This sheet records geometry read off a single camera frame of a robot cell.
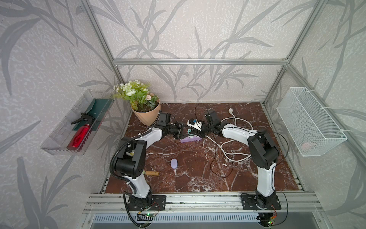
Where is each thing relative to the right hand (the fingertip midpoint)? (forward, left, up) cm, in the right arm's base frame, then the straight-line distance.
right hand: (190, 128), depth 92 cm
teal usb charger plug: (-2, +1, 0) cm, 2 cm away
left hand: (-3, 0, +5) cm, 6 cm away
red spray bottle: (-20, +47, +25) cm, 57 cm away
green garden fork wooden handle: (-25, +23, -9) cm, 35 cm away
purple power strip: (-3, 0, -8) cm, 8 cm away
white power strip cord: (+22, -32, -8) cm, 40 cm away
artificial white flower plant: (+14, +33, +18) cm, 40 cm away
